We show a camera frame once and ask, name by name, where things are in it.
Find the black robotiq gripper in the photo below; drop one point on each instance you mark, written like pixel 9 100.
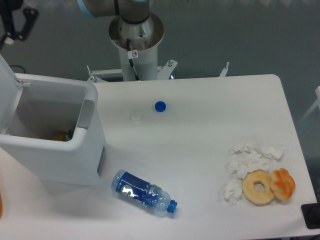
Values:
pixel 10 33

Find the white trash can lid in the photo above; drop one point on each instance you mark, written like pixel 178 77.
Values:
pixel 11 90

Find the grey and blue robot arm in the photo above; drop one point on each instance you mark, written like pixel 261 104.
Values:
pixel 133 11

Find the white trash can body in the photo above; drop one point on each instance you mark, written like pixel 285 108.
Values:
pixel 49 106

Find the blue bottle cap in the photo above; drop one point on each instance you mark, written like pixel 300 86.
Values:
pixel 160 106

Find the orange item in bin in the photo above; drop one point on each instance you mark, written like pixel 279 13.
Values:
pixel 60 137

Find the green item in bin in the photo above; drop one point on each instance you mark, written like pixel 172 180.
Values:
pixel 67 136

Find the orange object at left edge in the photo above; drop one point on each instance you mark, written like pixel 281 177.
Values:
pixel 1 206

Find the blue labelled plastic bottle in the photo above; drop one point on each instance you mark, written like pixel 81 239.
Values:
pixel 143 194

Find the large crumpled white tissue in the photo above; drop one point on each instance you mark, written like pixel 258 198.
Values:
pixel 248 157

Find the small crumpled white tissue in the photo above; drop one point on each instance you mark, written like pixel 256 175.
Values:
pixel 233 192

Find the white furniture at right edge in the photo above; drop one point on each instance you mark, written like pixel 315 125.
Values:
pixel 311 114

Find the orange twisted pastry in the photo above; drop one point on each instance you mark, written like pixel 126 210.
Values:
pixel 282 184

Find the black device at edge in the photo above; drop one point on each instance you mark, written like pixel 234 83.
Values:
pixel 311 215

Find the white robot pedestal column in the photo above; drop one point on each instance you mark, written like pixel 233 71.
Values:
pixel 137 46

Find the white metal base frame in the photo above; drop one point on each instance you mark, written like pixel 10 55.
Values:
pixel 163 73

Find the plain ring donut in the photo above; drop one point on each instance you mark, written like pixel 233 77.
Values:
pixel 256 188

